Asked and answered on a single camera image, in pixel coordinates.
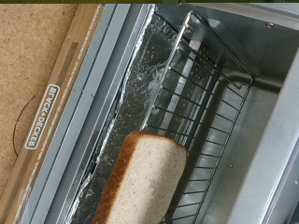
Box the white bread slice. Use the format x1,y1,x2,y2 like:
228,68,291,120
92,130,189,224

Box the silver toaster oven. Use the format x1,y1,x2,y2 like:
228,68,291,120
18,3,299,224

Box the metal wire oven rack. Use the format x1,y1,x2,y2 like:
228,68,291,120
139,9,255,224

